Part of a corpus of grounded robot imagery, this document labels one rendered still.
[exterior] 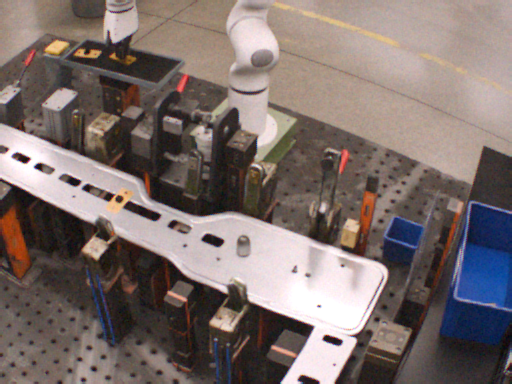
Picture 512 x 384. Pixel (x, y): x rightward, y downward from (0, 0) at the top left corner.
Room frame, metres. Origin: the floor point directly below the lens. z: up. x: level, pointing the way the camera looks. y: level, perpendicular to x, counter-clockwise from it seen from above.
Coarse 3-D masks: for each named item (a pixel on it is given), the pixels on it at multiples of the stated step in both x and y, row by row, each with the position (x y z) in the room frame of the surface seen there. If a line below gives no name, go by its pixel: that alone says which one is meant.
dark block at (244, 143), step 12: (240, 132) 1.35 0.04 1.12; (228, 144) 1.31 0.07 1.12; (240, 144) 1.31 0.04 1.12; (252, 144) 1.32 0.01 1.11; (228, 156) 1.30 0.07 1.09; (240, 156) 1.29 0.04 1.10; (252, 156) 1.32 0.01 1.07; (228, 168) 1.31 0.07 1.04; (240, 168) 1.29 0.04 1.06; (228, 180) 1.31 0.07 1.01; (240, 180) 1.29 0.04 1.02; (228, 192) 1.31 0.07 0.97; (240, 192) 1.29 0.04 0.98; (228, 204) 1.31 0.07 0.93; (240, 204) 1.29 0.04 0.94
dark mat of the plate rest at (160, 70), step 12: (84, 48) 1.71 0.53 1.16; (96, 48) 1.70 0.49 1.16; (108, 48) 1.70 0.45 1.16; (72, 60) 1.64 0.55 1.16; (84, 60) 1.63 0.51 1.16; (96, 60) 1.63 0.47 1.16; (108, 60) 1.63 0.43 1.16; (144, 60) 1.62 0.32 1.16; (156, 60) 1.62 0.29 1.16; (168, 60) 1.62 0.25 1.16; (120, 72) 1.56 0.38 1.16; (132, 72) 1.56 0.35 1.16; (144, 72) 1.56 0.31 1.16; (156, 72) 1.56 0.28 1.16; (168, 72) 1.55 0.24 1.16
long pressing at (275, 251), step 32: (0, 128) 1.52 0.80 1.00; (0, 160) 1.37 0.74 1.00; (32, 160) 1.37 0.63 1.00; (64, 160) 1.37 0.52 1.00; (32, 192) 1.24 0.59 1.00; (64, 192) 1.25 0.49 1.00; (128, 224) 1.15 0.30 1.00; (160, 224) 1.15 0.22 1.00; (192, 224) 1.16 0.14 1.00; (224, 224) 1.16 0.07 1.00; (256, 224) 1.17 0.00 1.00; (192, 256) 1.06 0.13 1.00; (224, 256) 1.06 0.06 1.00; (256, 256) 1.07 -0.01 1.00; (288, 256) 1.07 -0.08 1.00; (320, 256) 1.07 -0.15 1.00; (352, 256) 1.07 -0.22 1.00; (224, 288) 0.97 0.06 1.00; (256, 288) 0.98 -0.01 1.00; (288, 288) 0.98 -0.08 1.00; (320, 288) 0.98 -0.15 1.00; (352, 288) 0.98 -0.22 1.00; (320, 320) 0.89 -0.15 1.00; (352, 320) 0.89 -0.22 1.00
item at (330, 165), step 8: (328, 152) 1.18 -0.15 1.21; (336, 152) 1.18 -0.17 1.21; (328, 160) 1.15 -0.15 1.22; (336, 160) 1.16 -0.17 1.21; (328, 168) 1.14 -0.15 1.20; (336, 168) 1.16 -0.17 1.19; (320, 176) 1.17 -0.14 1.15; (328, 176) 1.17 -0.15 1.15; (336, 176) 1.16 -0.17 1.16; (320, 184) 1.16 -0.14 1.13; (328, 184) 1.17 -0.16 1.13; (336, 184) 1.17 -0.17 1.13; (320, 192) 1.16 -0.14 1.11; (328, 192) 1.16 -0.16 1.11; (320, 200) 1.16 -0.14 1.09; (328, 200) 1.15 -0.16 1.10; (328, 208) 1.14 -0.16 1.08; (312, 216) 1.15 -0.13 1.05
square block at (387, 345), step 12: (384, 324) 0.83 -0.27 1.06; (396, 324) 0.83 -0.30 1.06; (372, 336) 0.80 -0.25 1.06; (384, 336) 0.80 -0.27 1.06; (396, 336) 0.80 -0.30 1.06; (408, 336) 0.80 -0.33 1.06; (372, 348) 0.77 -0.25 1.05; (384, 348) 0.77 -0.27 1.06; (396, 348) 0.77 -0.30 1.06; (372, 360) 0.77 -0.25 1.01; (384, 360) 0.76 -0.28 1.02; (396, 360) 0.75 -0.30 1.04; (360, 372) 0.78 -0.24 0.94; (372, 372) 0.77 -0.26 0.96; (384, 372) 0.76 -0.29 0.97
